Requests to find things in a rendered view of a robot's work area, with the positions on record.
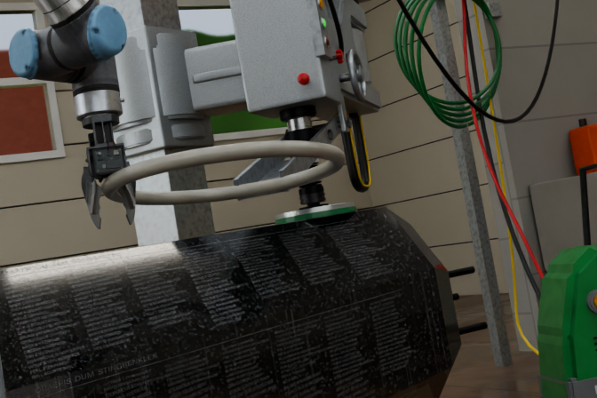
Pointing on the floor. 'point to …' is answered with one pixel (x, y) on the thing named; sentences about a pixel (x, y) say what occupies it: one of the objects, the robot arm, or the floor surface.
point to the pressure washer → (569, 317)
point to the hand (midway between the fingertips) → (114, 220)
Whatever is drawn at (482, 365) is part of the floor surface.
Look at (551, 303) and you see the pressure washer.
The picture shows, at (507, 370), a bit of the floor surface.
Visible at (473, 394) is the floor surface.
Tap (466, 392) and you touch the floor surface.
